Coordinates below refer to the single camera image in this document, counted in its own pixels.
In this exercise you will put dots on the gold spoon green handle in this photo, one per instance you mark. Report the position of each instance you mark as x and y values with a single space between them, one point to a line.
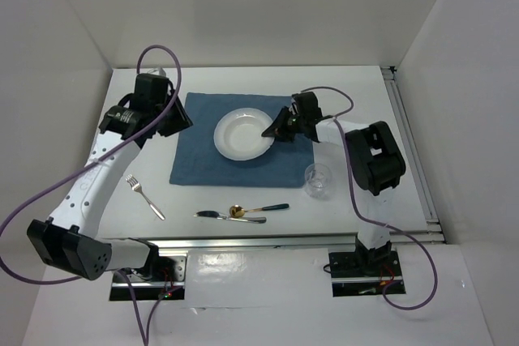
239 212

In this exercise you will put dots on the silver fork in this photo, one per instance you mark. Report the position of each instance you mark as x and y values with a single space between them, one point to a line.
137 188

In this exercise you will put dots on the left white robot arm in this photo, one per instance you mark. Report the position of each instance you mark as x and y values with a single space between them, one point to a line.
68 239

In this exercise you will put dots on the aluminium rail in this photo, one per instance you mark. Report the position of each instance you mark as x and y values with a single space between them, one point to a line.
434 228
245 243

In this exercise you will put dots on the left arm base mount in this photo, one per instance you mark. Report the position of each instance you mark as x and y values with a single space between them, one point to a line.
166 275

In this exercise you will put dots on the silver table knife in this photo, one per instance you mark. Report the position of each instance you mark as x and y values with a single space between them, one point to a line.
222 216

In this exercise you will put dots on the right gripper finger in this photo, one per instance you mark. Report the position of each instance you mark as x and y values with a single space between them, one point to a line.
280 125
285 138

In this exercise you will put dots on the blue cloth napkin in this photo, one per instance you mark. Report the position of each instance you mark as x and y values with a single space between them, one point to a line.
197 161

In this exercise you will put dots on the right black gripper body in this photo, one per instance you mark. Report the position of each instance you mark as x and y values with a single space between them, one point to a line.
296 121

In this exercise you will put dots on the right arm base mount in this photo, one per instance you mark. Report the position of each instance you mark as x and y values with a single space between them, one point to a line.
350 280

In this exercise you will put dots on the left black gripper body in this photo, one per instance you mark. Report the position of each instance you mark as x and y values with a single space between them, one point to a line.
160 108

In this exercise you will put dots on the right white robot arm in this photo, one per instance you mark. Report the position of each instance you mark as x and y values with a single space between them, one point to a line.
375 165

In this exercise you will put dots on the aluminium front rail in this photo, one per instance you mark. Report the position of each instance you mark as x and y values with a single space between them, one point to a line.
245 243

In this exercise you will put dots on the white bowl plate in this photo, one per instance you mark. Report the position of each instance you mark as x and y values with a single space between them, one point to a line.
238 135

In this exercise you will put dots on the aluminium right side rail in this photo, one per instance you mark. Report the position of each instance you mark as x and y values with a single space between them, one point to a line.
434 228

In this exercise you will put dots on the clear drinking glass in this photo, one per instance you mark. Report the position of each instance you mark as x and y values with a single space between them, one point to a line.
318 181

